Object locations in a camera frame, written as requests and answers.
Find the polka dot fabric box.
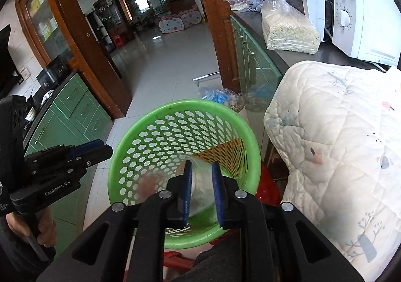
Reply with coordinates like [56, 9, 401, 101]
[181, 10, 201, 29]
[158, 16, 184, 33]

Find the white quilted blanket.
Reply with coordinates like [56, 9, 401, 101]
[264, 61, 401, 276]

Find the plastic bag of flatbread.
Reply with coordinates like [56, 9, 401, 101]
[261, 0, 322, 55]

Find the white microwave oven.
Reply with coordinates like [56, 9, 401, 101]
[301, 0, 401, 67]

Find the black kitchen appliance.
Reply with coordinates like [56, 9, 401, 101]
[37, 56, 70, 88]

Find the person's left hand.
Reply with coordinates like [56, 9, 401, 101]
[6, 207, 57, 248]

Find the green plastic basket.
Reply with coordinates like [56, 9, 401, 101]
[107, 99, 262, 249]

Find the person's left forearm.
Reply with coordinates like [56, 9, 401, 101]
[0, 232, 56, 273]

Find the white metal rod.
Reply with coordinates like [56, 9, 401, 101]
[192, 71, 220, 82]

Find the black range hood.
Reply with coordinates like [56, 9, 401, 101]
[0, 25, 19, 91]

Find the wooden glass door cabinet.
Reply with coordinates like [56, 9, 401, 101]
[14, 0, 80, 69]

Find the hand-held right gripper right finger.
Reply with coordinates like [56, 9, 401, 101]
[211, 161, 358, 282]

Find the wooden door frame post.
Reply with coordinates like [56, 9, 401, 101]
[44, 0, 133, 120]
[189, 0, 240, 95]

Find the clear plastic cup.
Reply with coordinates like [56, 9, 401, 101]
[138, 158, 220, 218]

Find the blue plastic bag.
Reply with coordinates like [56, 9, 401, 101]
[241, 0, 264, 13]

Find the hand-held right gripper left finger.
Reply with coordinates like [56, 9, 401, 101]
[36, 160, 193, 282]

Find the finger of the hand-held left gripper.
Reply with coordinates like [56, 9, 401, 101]
[41, 139, 105, 161]
[27, 144, 114, 182]

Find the dark display cabinet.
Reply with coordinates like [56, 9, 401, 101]
[92, 0, 123, 51]

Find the green counter cabinet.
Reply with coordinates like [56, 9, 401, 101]
[230, 14, 284, 113]
[25, 73, 113, 229]

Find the red plastic stool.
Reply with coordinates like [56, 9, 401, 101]
[163, 163, 281, 271]

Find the clear bag of blue items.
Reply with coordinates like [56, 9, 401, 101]
[197, 87, 245, 113]

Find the person's dark trouser leg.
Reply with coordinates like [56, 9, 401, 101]
[171, 235, 248, 282]

